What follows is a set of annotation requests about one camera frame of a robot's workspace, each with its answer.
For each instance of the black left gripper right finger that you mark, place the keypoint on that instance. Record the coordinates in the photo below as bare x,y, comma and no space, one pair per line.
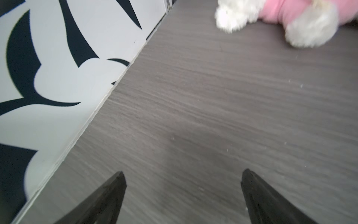
266,205

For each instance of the white plush bear pink shirt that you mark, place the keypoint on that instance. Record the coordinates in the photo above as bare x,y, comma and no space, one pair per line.
307,24

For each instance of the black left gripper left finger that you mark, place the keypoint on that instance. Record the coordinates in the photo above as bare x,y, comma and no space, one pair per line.
102,206

